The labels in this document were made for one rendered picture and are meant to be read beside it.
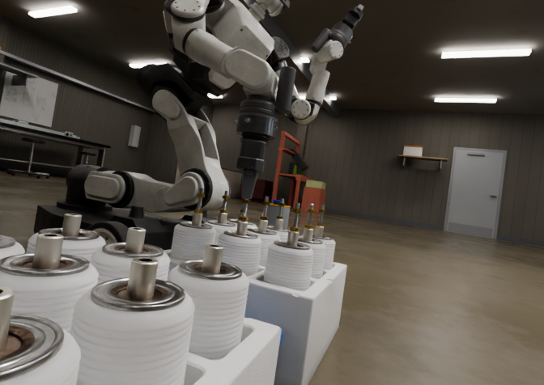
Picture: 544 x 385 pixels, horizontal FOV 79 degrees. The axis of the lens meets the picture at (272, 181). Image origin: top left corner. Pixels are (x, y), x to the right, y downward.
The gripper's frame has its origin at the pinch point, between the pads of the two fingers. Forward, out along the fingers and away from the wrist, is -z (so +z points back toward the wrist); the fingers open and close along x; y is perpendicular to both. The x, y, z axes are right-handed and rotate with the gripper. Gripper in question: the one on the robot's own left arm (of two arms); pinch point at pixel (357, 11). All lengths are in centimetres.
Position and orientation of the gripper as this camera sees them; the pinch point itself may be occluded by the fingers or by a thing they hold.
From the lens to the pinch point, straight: 156.5
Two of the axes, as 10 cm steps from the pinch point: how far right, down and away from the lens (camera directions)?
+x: 1.1, -1.2, -9.9
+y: -8.2, -5.8, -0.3
